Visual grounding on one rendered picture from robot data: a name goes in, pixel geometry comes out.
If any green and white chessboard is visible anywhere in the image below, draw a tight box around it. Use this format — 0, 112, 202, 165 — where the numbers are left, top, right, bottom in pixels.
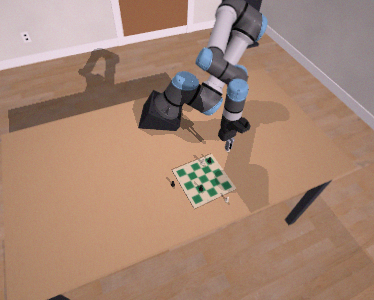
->
172, 154, 236, 209

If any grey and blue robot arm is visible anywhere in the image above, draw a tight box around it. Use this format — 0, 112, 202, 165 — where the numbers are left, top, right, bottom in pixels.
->
153, 0, 268, 120

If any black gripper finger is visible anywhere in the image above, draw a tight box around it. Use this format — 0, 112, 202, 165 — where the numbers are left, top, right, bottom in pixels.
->
229, 138, 235, 150
225, 140, 231, 151

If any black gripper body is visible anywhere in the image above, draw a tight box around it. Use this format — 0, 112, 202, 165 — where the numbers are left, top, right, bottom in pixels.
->
218, 108, 251, 142

